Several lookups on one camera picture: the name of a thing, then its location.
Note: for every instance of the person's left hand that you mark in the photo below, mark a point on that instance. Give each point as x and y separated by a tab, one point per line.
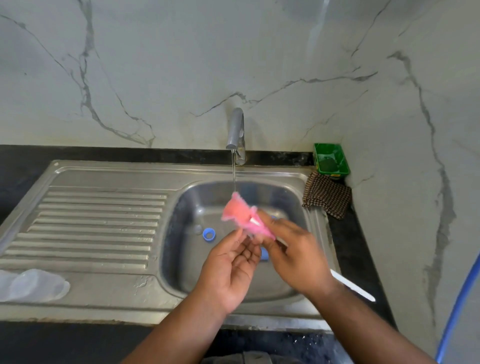
228	273

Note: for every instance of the chrome faucet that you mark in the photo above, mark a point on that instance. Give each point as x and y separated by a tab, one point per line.
237	131

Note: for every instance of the person's right thumb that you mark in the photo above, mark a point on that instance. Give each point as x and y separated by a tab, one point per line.
269	255

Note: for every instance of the person's left forearm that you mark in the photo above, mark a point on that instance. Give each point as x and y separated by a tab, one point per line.
176	333

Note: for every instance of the person's right hand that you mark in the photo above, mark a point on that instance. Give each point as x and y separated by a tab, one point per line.
300	258

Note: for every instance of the person's left thumb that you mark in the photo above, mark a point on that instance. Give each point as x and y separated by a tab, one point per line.
227	243

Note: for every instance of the clear plastic bottle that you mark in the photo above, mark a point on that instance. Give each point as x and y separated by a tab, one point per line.
33	285

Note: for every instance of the blue bottle cap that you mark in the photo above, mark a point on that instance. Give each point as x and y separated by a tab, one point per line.
209	234

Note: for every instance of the person's dark clothing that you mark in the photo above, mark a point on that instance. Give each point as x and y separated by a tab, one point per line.
247	358

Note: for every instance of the green plastic tray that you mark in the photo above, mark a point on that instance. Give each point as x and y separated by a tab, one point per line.
339	159

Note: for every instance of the brown checkered cloth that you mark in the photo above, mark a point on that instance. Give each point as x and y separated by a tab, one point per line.
327	194

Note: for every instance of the dark round scrubber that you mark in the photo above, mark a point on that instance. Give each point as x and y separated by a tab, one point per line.
327	164

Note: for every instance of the stainless steel sink with drainboard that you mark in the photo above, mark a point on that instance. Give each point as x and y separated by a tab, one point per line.
97	225

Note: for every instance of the person's right forearm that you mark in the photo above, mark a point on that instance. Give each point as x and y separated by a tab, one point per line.
371	330

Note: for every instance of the blue plastic piece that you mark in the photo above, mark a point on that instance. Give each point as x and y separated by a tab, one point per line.
264	255

